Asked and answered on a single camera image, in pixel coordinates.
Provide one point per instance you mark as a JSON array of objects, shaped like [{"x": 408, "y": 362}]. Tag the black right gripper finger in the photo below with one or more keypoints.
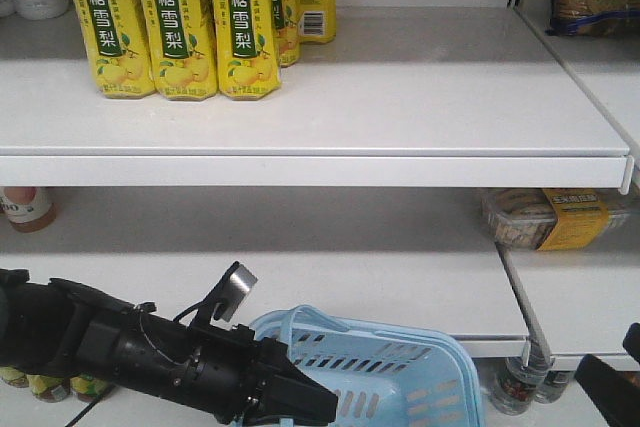
[{"x": 615, "y": 397}]

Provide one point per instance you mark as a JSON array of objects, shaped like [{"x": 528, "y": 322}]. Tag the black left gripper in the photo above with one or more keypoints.
[{"x": 235, "y": 377}]

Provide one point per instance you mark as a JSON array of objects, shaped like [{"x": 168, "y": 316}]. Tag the light blue plastic basket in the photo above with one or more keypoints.
[{"x": 382, "y": 374}]

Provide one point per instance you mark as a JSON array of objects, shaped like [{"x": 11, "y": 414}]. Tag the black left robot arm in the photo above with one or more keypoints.
[{"x": 64, "y": 328}]

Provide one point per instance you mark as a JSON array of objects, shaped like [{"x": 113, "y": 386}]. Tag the clear water bottle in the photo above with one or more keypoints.
[
  {"x": 517, "y": 379},
  {"x": 553, "y": 386}
]

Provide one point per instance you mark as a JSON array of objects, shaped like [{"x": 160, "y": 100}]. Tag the clear cookie box yellow label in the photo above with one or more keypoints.
[{"x": 554, "y": 219}]

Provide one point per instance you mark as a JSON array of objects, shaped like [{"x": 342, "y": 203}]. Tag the green tea bottle bottom shelf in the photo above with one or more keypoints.
[{"x": 47, "y": 388}]

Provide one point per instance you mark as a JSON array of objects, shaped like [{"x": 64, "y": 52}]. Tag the white metal shelving unit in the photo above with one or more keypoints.
[{"x": 354, "y": 187}]

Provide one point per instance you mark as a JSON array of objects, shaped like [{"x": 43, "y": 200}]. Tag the orange juice bottle lower shelf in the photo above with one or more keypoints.
[{"x": 28, "y": 209}]

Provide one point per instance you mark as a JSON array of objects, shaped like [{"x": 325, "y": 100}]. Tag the rear yellow pear drink bottle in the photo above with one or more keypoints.
[{"x": 285, "y": 18}]

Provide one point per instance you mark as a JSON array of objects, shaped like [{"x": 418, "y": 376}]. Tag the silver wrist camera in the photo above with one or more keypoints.
[{"x": 231, "y": 291}]

